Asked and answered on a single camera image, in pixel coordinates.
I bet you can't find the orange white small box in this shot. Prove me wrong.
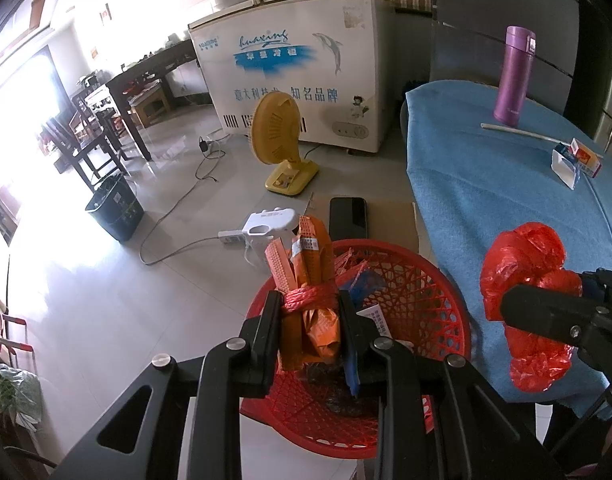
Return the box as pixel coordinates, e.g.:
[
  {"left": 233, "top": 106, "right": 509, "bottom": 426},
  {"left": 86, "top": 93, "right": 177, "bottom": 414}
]
[{"left": 571, "top": 138, "right": 604, "bottom": 178}]

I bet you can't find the blue tablecloth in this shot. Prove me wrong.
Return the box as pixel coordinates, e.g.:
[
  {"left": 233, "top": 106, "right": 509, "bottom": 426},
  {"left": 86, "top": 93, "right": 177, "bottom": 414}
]
[{"left": 400, "top": 80, "right": 612, "bottom": 421}]

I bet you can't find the white drinking straw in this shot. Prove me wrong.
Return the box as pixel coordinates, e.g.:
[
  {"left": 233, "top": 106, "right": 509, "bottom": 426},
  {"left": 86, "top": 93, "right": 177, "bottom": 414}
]
[{"left": 481, "top": 122, "right": 577, "bottom": 143}]

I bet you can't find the blue crumpled wrapper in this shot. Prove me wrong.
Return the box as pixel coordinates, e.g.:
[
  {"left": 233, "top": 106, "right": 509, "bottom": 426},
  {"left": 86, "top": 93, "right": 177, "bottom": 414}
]
[{"left": 348, "top": 267, "right": 387, "bottom": 306}]

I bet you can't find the black power adapter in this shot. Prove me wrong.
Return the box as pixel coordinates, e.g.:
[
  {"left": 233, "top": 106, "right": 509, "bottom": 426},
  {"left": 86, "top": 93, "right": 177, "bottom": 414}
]
[{"left": 196, "top": 136, "right": 227, "bottom": 181}]

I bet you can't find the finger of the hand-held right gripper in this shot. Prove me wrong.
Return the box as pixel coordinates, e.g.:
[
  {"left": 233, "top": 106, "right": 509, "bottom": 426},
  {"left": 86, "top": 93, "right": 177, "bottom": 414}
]
[
  {"left": 580, "top": 268, "right": 612, "bottom": 311},
  {"left": 501, "top": 284, "right": 612, "bottom": 376}
]

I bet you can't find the dark waste bin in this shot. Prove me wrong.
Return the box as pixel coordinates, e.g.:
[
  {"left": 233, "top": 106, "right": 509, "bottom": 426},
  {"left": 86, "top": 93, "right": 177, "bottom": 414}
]
[{"left": 84, "top": 174, "right": 145, "bottom": 242}]

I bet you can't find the white printed paper scrap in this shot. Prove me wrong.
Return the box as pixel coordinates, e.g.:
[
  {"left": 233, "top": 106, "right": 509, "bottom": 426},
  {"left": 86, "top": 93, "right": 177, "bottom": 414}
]
[{"left": 358, "top": 305, "right": 397, "bottom": 343}]

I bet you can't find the white chest freezer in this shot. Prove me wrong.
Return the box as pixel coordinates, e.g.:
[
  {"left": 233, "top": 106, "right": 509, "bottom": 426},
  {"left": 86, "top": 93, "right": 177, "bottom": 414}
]
[{"left": 187, "top": 0, "right": 397, "bottom": 155}]

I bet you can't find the white handheld appliance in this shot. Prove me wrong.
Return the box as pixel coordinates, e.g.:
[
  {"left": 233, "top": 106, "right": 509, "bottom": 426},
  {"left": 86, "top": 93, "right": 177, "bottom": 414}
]
[{"left": 243, "top": 208, "right": 297, "bottom": 241}]

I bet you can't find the grey power cable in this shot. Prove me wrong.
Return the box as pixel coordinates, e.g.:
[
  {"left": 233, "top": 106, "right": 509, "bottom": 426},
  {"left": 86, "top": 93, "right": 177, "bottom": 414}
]
[{"left": 139, "top": 157, "right": 227, "bottom": 265}]

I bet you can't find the dark wooden table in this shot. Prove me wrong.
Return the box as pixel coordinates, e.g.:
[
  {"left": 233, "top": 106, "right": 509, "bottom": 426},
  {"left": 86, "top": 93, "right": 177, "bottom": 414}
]
[{"left": 106, "top": 39, "right": 203, "bottom": 162}]

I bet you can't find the dark wooden chair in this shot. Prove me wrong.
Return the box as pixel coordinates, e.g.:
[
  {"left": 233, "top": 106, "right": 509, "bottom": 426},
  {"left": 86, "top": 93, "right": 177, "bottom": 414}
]
[{"left": 40, "top": 105, "right": 132, "bottom": 188}]

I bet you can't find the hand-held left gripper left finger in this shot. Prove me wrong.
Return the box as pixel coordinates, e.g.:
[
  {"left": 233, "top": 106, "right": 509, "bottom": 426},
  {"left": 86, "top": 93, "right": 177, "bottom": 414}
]
[{"left": 50, "top": 290, "right": 284, "bottom": 480}]

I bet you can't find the purple thermos bottle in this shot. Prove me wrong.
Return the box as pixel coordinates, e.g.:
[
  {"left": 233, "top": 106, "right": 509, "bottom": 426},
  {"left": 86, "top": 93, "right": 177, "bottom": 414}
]
[{"left": 493, "top": 25, "right": 537, "bottom": 127}]

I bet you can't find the small wooden stool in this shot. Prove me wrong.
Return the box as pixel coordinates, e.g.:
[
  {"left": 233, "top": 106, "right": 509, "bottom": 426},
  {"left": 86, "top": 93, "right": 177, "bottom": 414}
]
[{"left": 130, "top": 85, "right": 169, "bottom": 128}]

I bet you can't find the blue white small box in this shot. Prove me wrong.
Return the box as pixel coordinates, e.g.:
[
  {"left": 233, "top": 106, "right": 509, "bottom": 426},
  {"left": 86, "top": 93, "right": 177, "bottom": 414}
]
[{"left": 551, "top": 142, "right": 584, "bottom": 191}]

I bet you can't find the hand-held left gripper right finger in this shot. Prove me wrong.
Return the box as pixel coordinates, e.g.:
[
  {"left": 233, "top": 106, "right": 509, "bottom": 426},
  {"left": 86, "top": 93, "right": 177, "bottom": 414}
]
[{"left": 337, "top": 289, "right": 572, "bottom": 480}]

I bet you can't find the orange snack wrapper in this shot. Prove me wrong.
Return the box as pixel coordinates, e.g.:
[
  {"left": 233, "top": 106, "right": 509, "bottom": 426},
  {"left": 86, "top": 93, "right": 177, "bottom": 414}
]
[{"left": 264, "top": 215, "right": 343, "bottom": 373}]

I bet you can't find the black plastic bag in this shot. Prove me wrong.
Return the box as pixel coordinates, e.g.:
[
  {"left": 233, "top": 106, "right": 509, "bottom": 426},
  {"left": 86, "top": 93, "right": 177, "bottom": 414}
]
[{"left": 301, "top": 360, "right": 371, "bottom": 416}]

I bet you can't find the yellow electric fan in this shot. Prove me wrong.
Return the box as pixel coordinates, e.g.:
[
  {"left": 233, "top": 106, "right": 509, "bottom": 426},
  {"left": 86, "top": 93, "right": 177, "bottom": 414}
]
[{"left": 249, "top": 91, "right": 320, "bottom": 196}]

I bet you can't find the dark cabinet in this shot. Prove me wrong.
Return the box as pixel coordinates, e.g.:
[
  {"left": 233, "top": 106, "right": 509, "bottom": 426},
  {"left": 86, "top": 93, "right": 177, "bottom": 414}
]
[{"left": 428, "top": 0, "right": 612, "bottom": 161}]

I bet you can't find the red plastic basket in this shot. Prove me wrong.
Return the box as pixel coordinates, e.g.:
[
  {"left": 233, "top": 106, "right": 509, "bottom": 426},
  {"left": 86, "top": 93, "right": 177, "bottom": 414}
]
[{"left": 240, "top": 239, "right": 472, "bottom": 459}]

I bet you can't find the red plastic bag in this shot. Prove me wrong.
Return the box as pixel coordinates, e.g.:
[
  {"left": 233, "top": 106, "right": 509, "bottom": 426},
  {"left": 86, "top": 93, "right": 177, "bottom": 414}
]
[{"left": 479, "top": 221, "right": 584, "bottom": 393}]

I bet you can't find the black phone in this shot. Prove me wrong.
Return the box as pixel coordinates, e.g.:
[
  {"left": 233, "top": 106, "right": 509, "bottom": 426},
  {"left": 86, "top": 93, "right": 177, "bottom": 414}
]
[{"left": 329, "top": 197, "right": 371, "bottom": 238}]

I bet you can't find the brown cardboard sheet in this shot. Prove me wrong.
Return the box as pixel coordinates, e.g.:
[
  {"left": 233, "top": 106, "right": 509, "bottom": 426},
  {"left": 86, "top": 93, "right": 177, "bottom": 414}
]
[{"left": 306, "top": 195, "right": 419, "bottom": 251}]

